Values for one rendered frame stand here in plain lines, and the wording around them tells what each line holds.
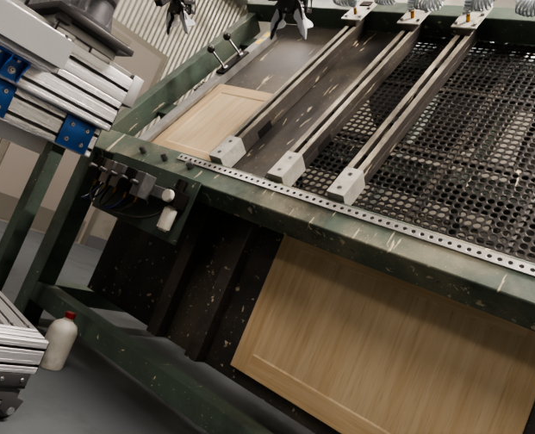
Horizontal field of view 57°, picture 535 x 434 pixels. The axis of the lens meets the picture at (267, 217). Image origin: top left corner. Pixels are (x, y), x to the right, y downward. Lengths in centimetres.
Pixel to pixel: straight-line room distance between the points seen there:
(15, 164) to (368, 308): 391
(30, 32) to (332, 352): 123
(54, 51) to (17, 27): 9
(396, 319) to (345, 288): 20
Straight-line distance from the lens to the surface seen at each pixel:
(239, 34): 282
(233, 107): 218
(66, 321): 192
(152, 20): 554
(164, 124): 219
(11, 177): 498
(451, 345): 156
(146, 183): 181
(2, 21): 125
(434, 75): 200
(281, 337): 174
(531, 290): 132
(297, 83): 210
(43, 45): 127
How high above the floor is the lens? 68
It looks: 4 degrees up
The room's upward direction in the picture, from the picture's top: 23 degrees clockwise
